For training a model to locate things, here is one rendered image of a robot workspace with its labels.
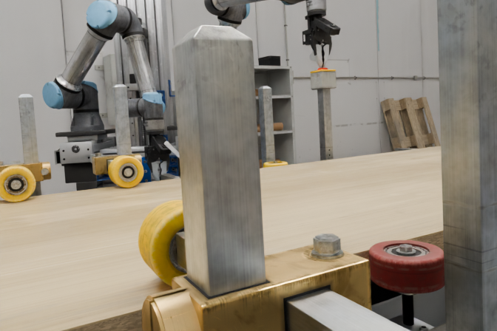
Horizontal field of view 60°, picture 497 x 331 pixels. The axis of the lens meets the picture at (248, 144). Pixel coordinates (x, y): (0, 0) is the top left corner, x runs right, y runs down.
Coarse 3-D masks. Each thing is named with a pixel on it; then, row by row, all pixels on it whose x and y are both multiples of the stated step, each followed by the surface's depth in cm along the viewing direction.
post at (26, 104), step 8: (24, 96) 115; (32, 96) 116; (24, 104) 115; (32, 104) 116; (24, 112) 115; (32, 112) 116; (24, 120) 115; (32, 120) 116; (24, 128) 115; (32, 128) 116; (24, 136) 115; (32, 136) 116; (24, 144) 115; (32, 144) 116; (24, 152) 116; (32, 152) 116; (24, 160) 116; (32, 160) 116; (40, 184) 118; (40, 192) 118
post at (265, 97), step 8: (264, 88) 150; (264, 96) 150; (264, 104) 150; (264, 112) 150; (272, 112) 152; (264, 120) 150; (272, 120) 152; (264, 128) 151; (272, 128) 152; (264, 136) 151; (272, 136) 152; (264, 144) 152; (272, 144) 152; (264, 152) 152; (272, 152) 152; (264, 160) 153; (272, 160) 152
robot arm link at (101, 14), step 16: (96, 16) 172; (112, 16) 172; (128, 16) 180; (96, 32) 175; (112, 32) 177; (80, 48) 180; (96, 48) 180; (80, 64) 182; (64, 80) 185; (80, 80) 186; (48, 96) 186; (64, 96) 186; (80, 96) 194
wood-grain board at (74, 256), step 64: (64, 192) 108; (128, 192) 102; (320, 192) 89; (384, 192) 85; (0, 256) 56; (64, 256) 55; (128, 256) 53; (0, 320) 38; (64, 320) 37; (128, 320) 38
